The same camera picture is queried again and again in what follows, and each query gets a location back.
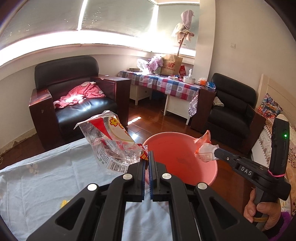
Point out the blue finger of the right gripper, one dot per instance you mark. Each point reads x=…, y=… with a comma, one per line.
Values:
x=226, y=156

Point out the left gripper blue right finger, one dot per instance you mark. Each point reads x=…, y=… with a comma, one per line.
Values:
x=151, y=174

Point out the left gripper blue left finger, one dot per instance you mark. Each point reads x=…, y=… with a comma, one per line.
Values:
x=143, y=162

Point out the orange white wrapper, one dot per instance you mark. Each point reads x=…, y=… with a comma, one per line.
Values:
x=204, y=148

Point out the clear red snack wrapper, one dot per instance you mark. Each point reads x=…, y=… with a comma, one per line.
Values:
x=112, y=146

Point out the yellow foam fruit net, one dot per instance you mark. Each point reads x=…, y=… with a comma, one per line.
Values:
x=64, y=202

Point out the pink plastic trash bucket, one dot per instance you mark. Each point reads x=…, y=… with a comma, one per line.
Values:
x=177, y=152

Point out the person's right hand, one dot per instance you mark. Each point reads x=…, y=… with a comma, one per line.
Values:
x=271, y=209

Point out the black leather armchair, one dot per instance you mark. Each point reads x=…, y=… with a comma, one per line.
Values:
x=54, y=79
x=228, y=112

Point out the purple fuzzy sleeve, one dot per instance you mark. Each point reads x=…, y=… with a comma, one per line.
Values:
x=276, y=232

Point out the white side table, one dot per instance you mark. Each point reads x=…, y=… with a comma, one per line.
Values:
x=173, y=104

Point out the colourful picture board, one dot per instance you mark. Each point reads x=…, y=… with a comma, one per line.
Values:
x=269, y=108

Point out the orange small box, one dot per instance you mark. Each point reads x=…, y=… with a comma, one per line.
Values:
x=202, y=81

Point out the checkered red blue tablecloth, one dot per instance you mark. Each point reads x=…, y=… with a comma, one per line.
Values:
x=167, y=86

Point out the white tissue container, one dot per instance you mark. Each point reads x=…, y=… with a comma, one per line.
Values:
x=189, y=79

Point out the red small gift bag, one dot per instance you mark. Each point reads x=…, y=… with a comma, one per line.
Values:
x=182, y=71

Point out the red patterned cloth on armchair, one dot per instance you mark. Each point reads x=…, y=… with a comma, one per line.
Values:
x=78, y=94

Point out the pink checkered cloth bundle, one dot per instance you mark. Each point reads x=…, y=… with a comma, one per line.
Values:
x=155, y=64

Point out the brown paper shopping bag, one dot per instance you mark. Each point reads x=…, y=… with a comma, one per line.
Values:
x=171, y=65

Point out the light blue floral tablecloth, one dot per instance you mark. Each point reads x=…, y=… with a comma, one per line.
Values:
x=33, y=189

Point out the coat stand with clothes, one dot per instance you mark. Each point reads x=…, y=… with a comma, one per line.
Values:
x=182, y=30

